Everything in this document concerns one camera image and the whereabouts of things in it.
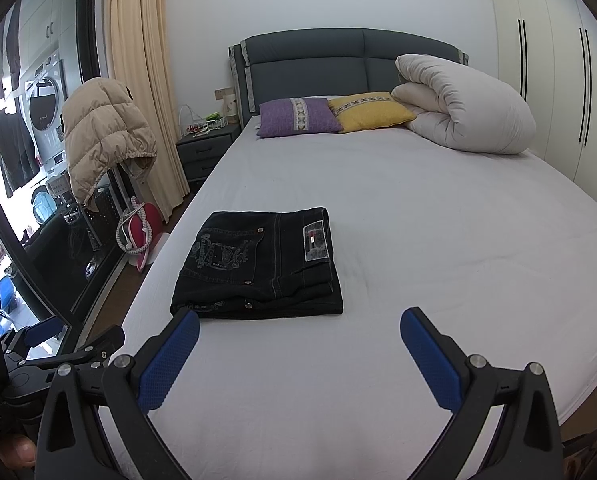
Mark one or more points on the beige puffer jacket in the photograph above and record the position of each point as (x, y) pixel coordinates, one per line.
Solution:
(103, 135)

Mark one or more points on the grey nightstand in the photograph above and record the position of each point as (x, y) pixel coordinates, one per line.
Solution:
(203, 155)

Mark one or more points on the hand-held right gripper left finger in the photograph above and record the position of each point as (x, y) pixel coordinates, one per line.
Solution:
(171, 365)

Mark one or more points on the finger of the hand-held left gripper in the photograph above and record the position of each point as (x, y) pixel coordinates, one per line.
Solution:
(93, 347)
(43, 332)

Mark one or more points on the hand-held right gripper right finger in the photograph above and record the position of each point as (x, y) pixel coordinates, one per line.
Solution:
(431, 365)

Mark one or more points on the bed with white sheet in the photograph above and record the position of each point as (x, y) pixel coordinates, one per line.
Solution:
(428, 235)

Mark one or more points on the beige curtain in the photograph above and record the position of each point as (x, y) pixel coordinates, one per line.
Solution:
(138, 60)

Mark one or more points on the white wardrobe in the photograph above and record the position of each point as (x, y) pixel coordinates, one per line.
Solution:
(553, 60)

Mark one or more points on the black pants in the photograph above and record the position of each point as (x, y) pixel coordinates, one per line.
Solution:
(258, 270)

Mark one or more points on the yellow pillow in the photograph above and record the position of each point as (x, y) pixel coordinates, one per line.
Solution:
(373, 112)

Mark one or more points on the dark hanging garment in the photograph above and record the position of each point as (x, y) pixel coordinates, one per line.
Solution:
(13, 155)

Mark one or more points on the folded beige duvet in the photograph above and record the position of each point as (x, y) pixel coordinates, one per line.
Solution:
(468, 110)

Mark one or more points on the grey padded headboard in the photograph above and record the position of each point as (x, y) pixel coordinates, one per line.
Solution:
(328, 70)

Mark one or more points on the white tumble dryer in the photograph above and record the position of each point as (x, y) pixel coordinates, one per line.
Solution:
(43, 105)

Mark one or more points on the white washing machine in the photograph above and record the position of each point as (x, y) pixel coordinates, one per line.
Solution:
(43, 205)

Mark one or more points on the purple pillow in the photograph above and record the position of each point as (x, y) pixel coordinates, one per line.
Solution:
(283, 120)

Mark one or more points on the person's left hand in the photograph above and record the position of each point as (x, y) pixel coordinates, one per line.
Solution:
(18, 452)

